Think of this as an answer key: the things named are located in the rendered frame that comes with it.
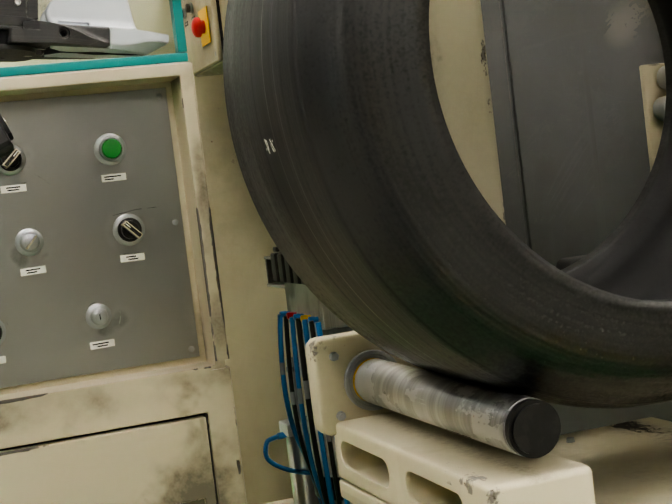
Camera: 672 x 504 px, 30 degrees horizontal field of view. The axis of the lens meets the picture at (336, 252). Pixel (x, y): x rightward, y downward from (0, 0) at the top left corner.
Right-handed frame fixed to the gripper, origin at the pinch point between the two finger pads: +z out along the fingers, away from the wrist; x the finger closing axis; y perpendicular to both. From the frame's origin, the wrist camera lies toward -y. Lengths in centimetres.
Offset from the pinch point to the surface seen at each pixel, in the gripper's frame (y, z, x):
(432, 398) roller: -28.1, 24.4, 3.7
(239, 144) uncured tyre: -6.5, 9.1, 8.8
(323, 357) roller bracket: -26.5, 21.5, 23.8
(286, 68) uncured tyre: -2.0, 8.6, -6.5
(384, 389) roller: -28.7, 24.4, 14.7
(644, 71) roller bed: 5, 68, 38
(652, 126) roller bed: -2, 69, 38
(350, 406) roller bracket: -31.5, 24.2, 23.7
